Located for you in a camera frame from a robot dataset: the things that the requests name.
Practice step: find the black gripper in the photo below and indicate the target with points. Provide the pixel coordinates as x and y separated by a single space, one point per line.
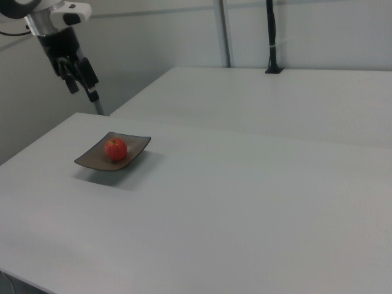
61 46

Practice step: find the red apple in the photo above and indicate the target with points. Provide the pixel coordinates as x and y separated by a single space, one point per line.
116 149

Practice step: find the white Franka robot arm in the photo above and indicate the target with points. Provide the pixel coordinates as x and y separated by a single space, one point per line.
46 15

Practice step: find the square brown ceramic plate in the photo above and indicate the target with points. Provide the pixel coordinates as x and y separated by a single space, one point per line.
92 160

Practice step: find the grey metal table leg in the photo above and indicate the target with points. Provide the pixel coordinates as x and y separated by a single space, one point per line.
99 107

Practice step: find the black pole with base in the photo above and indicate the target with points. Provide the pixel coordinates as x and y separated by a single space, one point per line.
272 36

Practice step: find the grey metal partition post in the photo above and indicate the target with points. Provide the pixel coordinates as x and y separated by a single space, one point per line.
225 33

